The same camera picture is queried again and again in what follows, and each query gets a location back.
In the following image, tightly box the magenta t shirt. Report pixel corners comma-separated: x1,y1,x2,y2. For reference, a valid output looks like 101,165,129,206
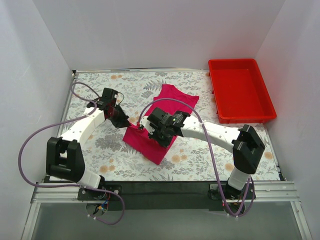
122,84,199,165

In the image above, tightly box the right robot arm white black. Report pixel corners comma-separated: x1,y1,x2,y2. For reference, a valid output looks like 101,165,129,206
139,107,265,199

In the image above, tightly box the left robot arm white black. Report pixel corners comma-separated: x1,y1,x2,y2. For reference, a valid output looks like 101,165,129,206
46,88,131,200

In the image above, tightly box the floral patterned table mat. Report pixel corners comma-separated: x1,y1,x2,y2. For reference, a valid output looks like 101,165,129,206
53,69,281,182

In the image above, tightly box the red plastic bin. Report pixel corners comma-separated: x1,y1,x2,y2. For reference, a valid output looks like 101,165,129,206
208,58,277,124

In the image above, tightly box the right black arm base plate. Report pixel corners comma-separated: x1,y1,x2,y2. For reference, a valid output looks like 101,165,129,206
208,182,256,200

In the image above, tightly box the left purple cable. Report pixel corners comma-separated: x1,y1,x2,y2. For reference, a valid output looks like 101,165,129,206
17,81,126,225

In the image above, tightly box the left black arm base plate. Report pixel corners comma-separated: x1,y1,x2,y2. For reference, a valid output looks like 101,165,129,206
77,184,123,201

